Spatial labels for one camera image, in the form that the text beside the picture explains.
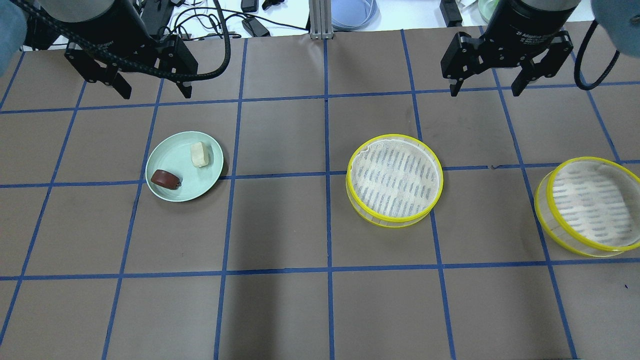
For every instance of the dark red bun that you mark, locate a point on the dark red bun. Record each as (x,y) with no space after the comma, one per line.
(165,179)

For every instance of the black power adapter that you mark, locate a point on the black power adapter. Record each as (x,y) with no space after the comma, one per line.
(255,28)

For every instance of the white steamed bun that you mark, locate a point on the white steamed bun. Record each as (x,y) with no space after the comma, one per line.
(199,154)

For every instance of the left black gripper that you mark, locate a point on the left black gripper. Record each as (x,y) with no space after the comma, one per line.
(116,31)

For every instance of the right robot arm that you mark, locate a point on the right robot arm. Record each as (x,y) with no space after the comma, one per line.
(541,17)

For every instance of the mint green plate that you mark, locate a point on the mint green plate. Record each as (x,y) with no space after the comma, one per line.
(173,155)

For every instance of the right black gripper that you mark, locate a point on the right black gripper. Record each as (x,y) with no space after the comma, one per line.
(524,29)

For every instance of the yellow rimmed steamer basket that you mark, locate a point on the yellow rimmed steamer basket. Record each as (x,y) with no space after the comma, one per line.
(394,181)

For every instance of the aluminium frame post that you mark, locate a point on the aluminium frame post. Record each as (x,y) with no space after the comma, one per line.
(320,19)

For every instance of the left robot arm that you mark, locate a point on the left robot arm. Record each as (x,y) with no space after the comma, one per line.
(154,13)

